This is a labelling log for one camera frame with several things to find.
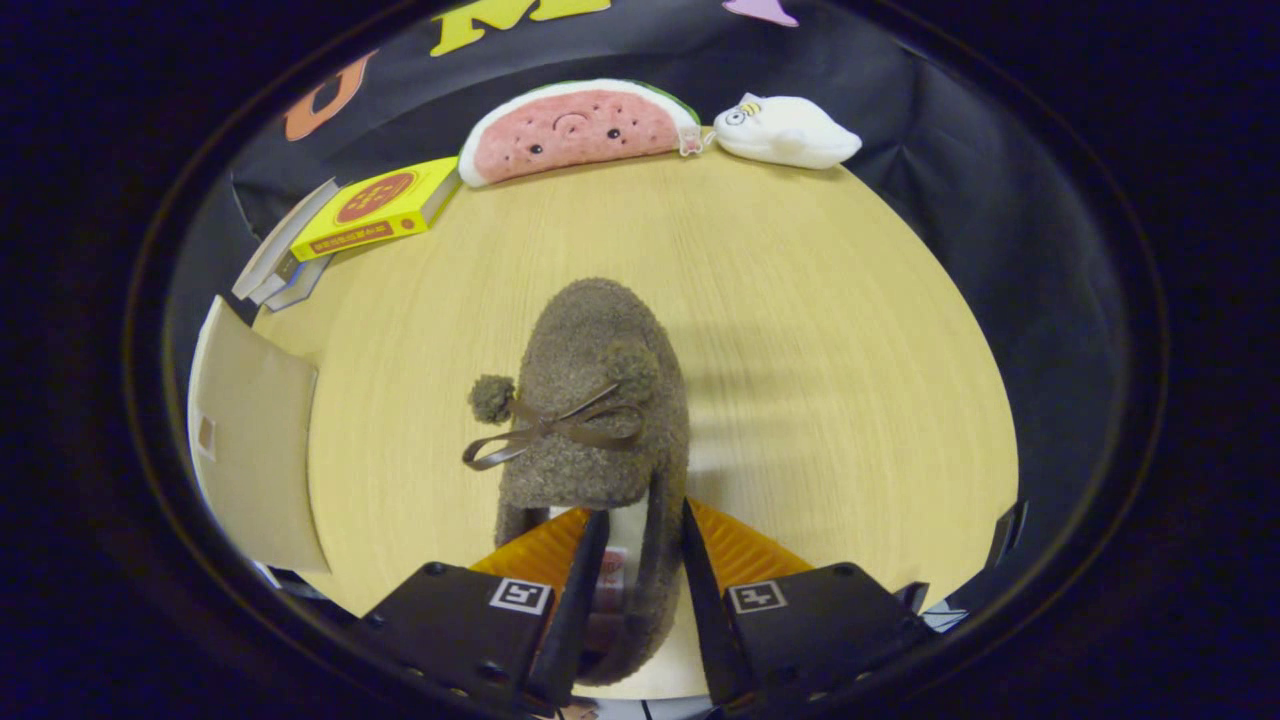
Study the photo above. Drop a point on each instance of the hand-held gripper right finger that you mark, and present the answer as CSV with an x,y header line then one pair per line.
x,y
705,600

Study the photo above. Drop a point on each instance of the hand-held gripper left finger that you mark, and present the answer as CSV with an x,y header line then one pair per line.
x,y
575,610

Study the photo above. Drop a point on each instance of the brown fuzzy shoe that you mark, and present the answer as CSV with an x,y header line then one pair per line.
x,y
600,350

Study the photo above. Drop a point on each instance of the beige fabric storage box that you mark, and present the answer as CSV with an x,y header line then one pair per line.
x,y
255,440

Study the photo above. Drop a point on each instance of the black table edge clamp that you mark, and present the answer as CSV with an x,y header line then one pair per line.
x,y
910,597
1005,535

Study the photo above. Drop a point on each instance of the blue book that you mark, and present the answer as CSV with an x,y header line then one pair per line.
x,y
300,290

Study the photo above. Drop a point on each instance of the grey white book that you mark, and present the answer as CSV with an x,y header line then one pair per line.
x,y
272,285

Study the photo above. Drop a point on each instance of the yellow book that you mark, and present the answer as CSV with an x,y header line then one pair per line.
x,y
370,215

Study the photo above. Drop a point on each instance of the beige book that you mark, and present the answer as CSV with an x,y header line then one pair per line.
x,y
275,250

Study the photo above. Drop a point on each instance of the white plush toy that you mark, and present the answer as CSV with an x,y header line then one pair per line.
x,y
790,130

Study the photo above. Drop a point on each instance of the watermelon slice plush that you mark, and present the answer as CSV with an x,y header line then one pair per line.
x,y
580,130

